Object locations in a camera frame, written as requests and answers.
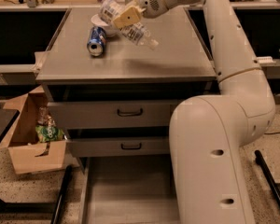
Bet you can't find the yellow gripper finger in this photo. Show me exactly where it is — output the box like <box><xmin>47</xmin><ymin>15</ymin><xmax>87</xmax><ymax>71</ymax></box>
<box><xmin>111</xmin><ymin>5</ymin><xmax>145</xmax><ymax>29</ymax></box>

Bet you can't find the clear plastic water bottle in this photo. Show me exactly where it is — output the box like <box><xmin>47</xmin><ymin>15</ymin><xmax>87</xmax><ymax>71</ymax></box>
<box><xmin>99</xmin><ymin>0</ymin><xmax>159</xmax><ymax>49</ymax></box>

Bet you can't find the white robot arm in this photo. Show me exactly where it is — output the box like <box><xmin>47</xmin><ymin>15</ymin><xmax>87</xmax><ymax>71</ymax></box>
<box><xmin>114</xmin><ymin>0</ymin><xmax>275</xmax><ymax>224</ymax></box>

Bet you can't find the grey drawer cabinet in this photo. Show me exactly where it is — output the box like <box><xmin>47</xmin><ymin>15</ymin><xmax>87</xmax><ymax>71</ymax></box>
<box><xmin>35</xmin><ymin>6</ymin><xmax>217</xmax><ymax>173</ymax></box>

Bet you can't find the grey top drawer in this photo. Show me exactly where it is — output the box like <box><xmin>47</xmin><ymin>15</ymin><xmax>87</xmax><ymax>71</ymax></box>
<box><xmin>49</xmin><ymin>100</ymin><xmax>180</xmax><ymax>130</ymax></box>

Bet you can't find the grey middle drawer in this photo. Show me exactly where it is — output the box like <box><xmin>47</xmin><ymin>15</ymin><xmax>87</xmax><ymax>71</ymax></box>
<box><xmin>67</xmin><ymin>137</ymin><xmax>170</xmax><ymax>158</ymax></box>

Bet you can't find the grey open bottom drawer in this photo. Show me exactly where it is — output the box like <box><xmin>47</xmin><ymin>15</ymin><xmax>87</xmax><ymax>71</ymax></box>
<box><xmin>78</xmin><ymin>155</ymin><xmax>180</xmax><ymax>224</ymax></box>

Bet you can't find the white ceramic bowl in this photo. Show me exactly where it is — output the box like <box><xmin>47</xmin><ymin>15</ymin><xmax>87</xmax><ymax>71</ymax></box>
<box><xmin>91</xmin><ymin>14</ymin><xmax>118</xmax><ymax>37</ymax></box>

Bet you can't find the blue soda can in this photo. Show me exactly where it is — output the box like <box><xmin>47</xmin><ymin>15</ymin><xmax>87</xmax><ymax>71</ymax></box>
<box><xmin>87</xmin><ymin>26</ymin><xmax>106</xmax><ymax>57</ymax></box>

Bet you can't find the white power strip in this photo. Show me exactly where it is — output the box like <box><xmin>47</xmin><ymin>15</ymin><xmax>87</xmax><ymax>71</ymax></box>
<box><xmin>257</xmin><ymin>56</ymin><xmax>275</xmax><ymax>66</ymax></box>

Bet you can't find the green snack bag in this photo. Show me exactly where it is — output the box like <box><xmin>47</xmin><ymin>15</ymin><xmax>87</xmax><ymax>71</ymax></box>
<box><xmin>35</xmin><ymin>125</ymin><xmax>63</xmax><ymax>143</ymax></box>

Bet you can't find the brown cardboard box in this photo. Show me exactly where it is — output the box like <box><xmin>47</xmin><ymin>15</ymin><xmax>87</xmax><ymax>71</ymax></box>
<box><xmin>0</xmin><ymin>86</ymin><xmax>66</xmax><ymax>175</ymax></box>

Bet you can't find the black right frame leg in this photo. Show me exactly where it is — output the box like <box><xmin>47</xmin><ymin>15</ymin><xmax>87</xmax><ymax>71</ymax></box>
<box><xmin>255</xmin><ymin>150</ymin><xmax>280</xmax><ymax>210</ymax></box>

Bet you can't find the black frame leg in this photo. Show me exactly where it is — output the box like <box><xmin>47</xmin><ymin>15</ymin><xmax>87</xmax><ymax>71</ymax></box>
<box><xmin>50</xmin><ymin>165</ymin><xmax>72</xmax><ymax>224</ymax></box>
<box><xmin>255</xmin><ymin>150</ymin><xmax>280</xmax><ymax>210</ymax></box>

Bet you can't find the black left frame leg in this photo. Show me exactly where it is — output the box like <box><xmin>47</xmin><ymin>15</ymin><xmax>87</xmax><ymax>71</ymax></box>
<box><xmin>50</xmin><ymin>165</ymin><xmax>72</xmax><ymax>224</ymax></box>

